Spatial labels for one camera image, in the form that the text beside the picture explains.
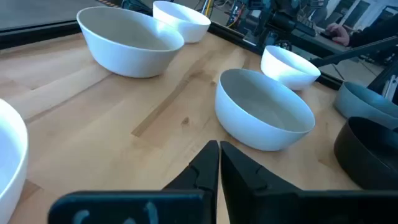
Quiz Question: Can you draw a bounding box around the grey bowl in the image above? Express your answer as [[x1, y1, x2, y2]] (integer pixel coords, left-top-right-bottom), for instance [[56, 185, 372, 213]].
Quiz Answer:
[[334, 81, 398, 130]]

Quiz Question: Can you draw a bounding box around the beige bowl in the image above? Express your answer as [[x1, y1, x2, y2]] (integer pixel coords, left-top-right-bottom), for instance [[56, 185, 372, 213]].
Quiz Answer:
[[76, 6, 185, 78]]

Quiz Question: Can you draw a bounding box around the black bowl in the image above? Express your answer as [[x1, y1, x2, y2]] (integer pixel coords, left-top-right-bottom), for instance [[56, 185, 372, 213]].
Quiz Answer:
[[333, 116, 398, 191]]

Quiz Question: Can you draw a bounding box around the person's hand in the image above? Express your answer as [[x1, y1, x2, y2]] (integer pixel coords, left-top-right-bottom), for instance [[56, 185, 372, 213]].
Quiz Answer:
[[325, 22, 351, 47]]

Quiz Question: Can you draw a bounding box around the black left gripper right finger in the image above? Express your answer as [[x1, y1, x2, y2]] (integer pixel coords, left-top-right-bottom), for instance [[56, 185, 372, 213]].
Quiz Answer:
[[220, 140, 398, 224]]

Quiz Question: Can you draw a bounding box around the yellow extension cord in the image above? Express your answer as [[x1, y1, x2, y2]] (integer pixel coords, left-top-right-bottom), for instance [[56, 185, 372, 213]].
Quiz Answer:
[[201, 0, 215, 16]]

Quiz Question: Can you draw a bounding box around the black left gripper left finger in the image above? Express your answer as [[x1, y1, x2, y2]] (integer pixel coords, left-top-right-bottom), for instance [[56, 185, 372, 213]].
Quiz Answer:
[[47, 139, 221, 224]]

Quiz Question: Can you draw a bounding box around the person's forearm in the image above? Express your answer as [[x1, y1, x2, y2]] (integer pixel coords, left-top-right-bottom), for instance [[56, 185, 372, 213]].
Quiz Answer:
[[348, 22, 398, 49]]

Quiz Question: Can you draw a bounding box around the white bowl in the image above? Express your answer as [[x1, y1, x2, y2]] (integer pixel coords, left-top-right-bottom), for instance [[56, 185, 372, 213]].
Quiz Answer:
[[214, 68, 317, 152], [152, 0, 212, 44], [0, 98, 29, 224], [260, 45, 322, 91]]

